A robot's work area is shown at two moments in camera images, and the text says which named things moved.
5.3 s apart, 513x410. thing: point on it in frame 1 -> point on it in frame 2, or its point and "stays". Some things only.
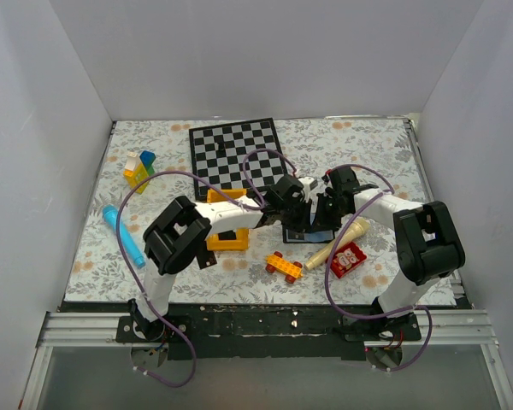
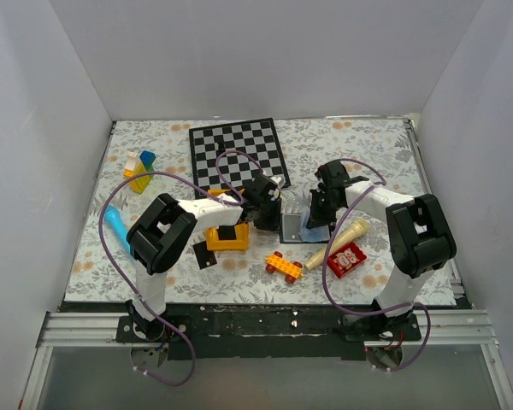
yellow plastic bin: (241, 242) stays
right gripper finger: (327, 214) stays
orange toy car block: (291, 270) stays
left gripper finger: (298, 216) -> (268, 217)
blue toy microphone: (110, 213) stays
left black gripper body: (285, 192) -> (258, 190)
